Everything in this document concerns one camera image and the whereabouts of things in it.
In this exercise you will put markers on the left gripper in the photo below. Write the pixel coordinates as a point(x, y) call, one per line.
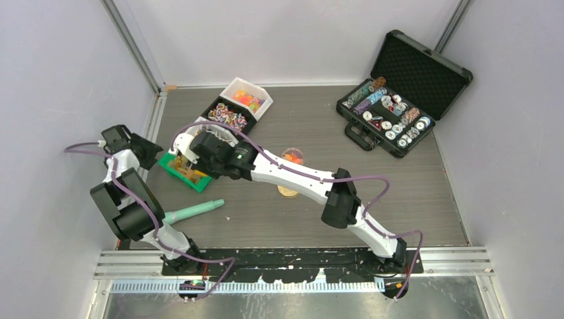
point(151, 151)

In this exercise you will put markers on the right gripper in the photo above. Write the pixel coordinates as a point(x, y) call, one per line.
point(199, 167)

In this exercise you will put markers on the green bin with candies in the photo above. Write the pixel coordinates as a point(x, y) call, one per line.
point(178, 166)

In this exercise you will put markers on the clear plastic jar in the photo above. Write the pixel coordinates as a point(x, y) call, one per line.
point(293, 155)

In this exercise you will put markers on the gold jar lid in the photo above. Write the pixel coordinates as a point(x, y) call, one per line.
point(286, 192)

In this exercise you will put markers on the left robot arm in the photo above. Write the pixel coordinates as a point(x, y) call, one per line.
point(131, 209)

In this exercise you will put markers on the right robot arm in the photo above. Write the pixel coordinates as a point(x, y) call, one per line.
point(334, 190)

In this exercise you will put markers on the white bin with wrapped candies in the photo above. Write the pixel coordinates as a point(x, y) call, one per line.
point(218, 131)

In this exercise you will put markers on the white bin with gummy candies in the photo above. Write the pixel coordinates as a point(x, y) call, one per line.
point(249, 96)

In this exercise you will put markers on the black bin with lollipops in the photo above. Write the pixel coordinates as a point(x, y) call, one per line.
point(224, 111)

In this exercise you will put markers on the mint green pen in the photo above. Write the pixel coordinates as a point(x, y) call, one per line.
point(188, 212)

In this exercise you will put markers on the black poker chip case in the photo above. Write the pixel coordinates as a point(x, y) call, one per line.
point(409, 88)

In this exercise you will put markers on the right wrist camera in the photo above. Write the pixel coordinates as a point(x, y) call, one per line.
point(181, 147)

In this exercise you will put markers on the aluminium frame rail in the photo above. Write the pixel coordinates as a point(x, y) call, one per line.
point(128, 29)

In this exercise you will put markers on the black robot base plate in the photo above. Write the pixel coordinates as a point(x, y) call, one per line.
point(337, 265)

